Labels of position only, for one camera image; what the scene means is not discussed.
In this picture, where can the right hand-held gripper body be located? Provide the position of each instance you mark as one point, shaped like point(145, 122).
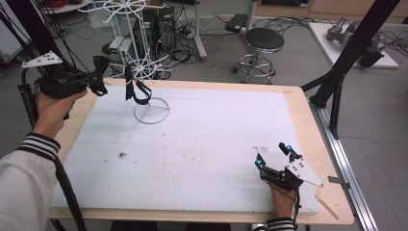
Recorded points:
point(300, 171)

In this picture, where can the white floor board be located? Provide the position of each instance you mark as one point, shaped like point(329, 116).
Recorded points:
point(324, 41)

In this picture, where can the grey table leg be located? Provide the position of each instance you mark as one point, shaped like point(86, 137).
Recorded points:
point(199, 35)
point(250, 12)

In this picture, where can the person's right hand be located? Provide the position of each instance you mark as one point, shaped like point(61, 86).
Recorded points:
point(283, 200)

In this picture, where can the person's left hand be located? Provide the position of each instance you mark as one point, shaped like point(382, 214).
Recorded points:
point(53, 110)

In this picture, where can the black computer tower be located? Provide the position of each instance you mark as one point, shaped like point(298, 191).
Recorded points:
point(165, 30)

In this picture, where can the black flat box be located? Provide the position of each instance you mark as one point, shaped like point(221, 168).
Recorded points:
point(236, 23)

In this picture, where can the metal table bracket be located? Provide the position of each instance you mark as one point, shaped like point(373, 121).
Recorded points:
point(338, 181)

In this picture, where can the white power supply box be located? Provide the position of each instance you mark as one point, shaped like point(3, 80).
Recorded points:
point(118, 48)

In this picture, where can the black metal frame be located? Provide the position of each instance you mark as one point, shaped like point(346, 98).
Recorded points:
point(29, 22)
point(352, 48)

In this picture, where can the aluminium rail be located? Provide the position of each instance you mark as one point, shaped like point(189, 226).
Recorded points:
point(344, 166)

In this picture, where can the thin wooden stick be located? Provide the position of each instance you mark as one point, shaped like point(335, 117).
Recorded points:
point(327, 207)

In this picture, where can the black bow tie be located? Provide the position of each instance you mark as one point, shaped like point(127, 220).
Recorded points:
point(102, 63)
point(129, 83)

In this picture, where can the grey robot part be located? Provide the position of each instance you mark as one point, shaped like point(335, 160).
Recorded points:
point(372, 41)

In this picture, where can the black round stool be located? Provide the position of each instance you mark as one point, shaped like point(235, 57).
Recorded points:
point(264, 38)

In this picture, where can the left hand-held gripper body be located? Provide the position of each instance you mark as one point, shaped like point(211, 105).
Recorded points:
point(61, 82)

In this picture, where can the white foam mat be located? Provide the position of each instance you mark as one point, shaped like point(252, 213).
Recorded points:
point(208, 134)

